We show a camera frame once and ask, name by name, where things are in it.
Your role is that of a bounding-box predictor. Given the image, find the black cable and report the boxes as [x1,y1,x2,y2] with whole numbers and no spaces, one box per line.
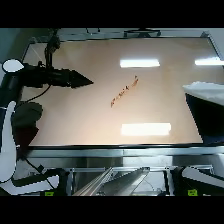
[19,84,53,105]

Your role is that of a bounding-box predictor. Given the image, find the dark grey garment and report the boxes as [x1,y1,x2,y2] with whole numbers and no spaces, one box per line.
[11,101,44,130]

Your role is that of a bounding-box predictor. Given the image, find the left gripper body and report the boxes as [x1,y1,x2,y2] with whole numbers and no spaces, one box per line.
[46,68,79,90]

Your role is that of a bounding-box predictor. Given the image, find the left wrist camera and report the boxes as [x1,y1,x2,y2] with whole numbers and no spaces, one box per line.
[43,33,62,70]

